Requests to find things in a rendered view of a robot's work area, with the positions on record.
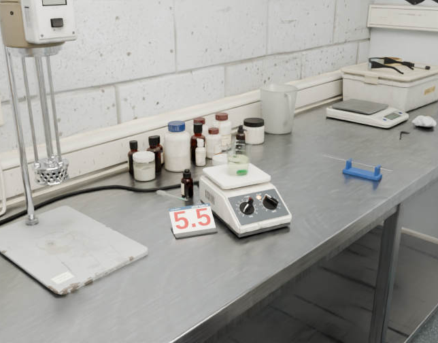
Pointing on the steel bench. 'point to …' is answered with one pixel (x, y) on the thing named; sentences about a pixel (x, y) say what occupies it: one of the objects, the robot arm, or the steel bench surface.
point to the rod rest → (362, 172)
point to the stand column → (18, 133)
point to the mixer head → (37, 26)
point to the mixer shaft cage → (56, 166)
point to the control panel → (261, 214)
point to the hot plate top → (217, 173)
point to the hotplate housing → (213, 190)
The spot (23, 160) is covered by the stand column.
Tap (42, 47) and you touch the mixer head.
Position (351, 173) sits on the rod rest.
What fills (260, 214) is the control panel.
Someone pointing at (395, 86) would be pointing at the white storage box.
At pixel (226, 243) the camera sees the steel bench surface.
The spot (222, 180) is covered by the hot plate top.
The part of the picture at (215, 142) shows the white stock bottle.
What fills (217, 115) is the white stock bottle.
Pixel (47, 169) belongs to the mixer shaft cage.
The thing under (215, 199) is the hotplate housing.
